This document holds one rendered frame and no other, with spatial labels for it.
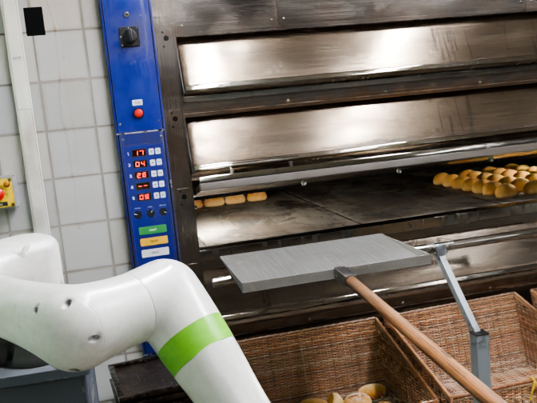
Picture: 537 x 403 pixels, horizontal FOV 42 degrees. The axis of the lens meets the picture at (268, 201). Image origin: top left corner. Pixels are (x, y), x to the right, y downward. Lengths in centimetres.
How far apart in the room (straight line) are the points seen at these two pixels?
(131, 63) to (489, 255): 149
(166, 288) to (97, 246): 127
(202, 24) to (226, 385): 153
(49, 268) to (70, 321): 44
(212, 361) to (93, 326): 19
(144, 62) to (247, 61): 34
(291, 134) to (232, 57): 33
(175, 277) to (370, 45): 158
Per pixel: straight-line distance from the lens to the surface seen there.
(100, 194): 232
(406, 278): 261
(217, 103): 234
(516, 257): 282
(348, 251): 216
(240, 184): 222
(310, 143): 241
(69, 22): 232
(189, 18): 236
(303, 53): 242
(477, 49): 268
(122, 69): 228
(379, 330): 255
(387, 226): 255
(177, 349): 108
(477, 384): 131
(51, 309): 102
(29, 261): 141
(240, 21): 239
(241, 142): 236
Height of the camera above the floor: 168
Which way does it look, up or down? 9 degrees down
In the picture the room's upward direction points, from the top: 5 degrees counter-clockwise
